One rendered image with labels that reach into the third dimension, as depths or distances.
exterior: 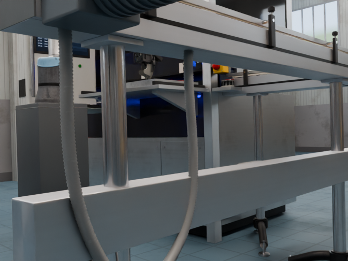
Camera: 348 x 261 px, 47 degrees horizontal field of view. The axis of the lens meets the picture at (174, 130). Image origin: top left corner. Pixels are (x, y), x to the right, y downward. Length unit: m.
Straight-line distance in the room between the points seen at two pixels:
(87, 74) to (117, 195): 2.22
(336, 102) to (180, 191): 1.00
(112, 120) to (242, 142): 1.80
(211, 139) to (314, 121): 7.77
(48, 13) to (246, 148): 2.05
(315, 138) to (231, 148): 7.61
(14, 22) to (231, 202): 0.66
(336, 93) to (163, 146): 1.19
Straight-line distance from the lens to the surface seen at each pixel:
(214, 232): 2.38
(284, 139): 3.01
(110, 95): 0.81
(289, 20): 3.20
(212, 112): 2.30
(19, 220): 0.74
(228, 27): 1.05
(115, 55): 0.82
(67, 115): 0.69
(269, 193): 1.23
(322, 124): 9.90
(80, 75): 2.93
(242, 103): 2.56
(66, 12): 0.63
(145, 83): 2.13
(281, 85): 2.19
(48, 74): 2.00
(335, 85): 1.77
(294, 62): 1.33
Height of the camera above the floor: 0.66
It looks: level
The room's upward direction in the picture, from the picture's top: 2 degrees counter-clockwise
